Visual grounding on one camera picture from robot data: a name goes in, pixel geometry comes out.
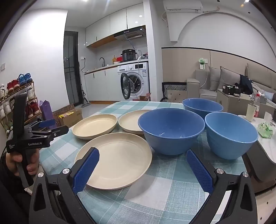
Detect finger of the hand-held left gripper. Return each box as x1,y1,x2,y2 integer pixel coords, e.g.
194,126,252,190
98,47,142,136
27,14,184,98
24,118,56,131
28,126,70,140

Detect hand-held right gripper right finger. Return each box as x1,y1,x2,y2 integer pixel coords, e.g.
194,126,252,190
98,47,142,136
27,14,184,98
186,149,258,224

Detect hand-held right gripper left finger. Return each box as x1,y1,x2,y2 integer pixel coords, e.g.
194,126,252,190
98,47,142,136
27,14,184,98
29,147,100,224

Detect cream round plate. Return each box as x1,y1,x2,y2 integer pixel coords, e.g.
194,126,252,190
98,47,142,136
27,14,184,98
73,114,118,140
74,132,153,190
118,109,152,135

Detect blue ceramic bowl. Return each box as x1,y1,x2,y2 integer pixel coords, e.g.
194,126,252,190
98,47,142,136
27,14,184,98
182,98,224,120
205,112,259,160

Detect blue plastic bowls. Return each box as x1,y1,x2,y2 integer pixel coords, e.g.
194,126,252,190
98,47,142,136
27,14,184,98
138,108,205,156

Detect person's left forearm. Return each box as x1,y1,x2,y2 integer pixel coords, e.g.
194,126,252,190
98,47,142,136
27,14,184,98
0,151,33,224

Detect person's left hand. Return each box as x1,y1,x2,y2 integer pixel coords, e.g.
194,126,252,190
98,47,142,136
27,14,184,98
5,149,41,176

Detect purple bag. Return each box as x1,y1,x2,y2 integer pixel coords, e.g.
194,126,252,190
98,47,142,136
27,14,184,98
39,100,57,130

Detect brown cardboard box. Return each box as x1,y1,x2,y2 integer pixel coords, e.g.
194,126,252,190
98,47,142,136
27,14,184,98
58,108,83,129

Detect patterned brown carton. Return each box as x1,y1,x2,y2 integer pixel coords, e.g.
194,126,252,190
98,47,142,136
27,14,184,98
53,104,76,121

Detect wooden shoe rack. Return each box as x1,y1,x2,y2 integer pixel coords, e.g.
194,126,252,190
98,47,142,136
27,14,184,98
0,81,43,138

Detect teal checked tablecloth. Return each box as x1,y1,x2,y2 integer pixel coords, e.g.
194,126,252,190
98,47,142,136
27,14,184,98
40,101,248,224

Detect floor mop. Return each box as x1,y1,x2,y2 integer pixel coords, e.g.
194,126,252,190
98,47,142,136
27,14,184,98
80,86,90,108

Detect group of assorted shoes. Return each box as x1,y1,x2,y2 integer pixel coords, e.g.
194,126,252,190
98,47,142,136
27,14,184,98
0,73,42,134

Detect dark glass door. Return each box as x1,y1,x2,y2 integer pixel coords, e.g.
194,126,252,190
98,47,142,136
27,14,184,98
64,31,81,106

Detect white base cabinets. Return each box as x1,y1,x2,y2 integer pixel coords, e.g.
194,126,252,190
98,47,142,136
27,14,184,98
85,69,121,101

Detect marble top coffee table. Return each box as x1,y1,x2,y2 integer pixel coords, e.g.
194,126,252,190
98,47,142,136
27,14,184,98
238,114,276,194

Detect grey side cabinet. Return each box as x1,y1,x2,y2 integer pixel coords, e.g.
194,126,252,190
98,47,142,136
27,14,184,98
217,88,268,117

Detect green tissue pack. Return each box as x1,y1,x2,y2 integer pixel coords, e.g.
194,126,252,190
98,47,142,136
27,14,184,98
258,122,274,138

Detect cream tumbler cup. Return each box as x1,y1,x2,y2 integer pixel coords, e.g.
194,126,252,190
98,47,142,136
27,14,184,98
246,103,256,122

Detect grey sofa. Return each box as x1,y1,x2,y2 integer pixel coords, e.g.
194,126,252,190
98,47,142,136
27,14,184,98
186,62,276,104

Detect plastic bottle red label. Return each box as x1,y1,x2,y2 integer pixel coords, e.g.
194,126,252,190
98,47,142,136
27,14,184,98
253,93,261,118

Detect black open box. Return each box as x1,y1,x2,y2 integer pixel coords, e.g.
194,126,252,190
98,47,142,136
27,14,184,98
222,85,241,96

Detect black white patterned mat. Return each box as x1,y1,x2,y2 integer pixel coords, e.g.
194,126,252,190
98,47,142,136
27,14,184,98
162,82,188,101

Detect grey sofa cushion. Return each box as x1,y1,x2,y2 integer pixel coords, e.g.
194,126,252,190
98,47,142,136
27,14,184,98
218,66,241,91
209,67,221,92

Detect dark jacket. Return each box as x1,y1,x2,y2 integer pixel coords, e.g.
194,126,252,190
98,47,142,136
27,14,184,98
239,74,254,95

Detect white washing machine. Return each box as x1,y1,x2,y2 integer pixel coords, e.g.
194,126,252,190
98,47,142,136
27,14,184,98
117,62,150,101

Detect black pressure cooker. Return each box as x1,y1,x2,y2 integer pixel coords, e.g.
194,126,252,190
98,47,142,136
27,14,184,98
121,49,137,62

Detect kitchen range hood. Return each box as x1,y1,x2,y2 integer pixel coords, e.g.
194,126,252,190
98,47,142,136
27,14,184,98
114,25,146,40

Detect white air conditioner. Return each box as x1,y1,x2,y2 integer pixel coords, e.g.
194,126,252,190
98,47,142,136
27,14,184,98
163,0,203,11

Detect white wall cabinets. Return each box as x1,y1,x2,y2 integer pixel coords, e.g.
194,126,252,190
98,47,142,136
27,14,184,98
86,2,144,47

